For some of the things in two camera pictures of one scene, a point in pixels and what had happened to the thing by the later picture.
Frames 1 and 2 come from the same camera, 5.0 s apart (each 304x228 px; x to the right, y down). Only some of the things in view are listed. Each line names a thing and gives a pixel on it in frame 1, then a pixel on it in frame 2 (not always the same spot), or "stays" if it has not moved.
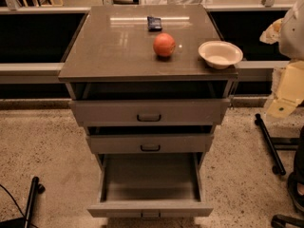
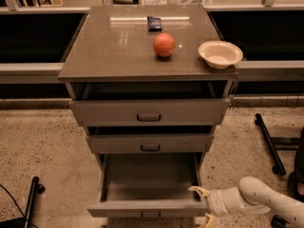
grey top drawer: (147, 112) stays
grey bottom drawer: (140, 185) stays
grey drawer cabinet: (149, 120) stays
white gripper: (293, 37) to (216, 201)
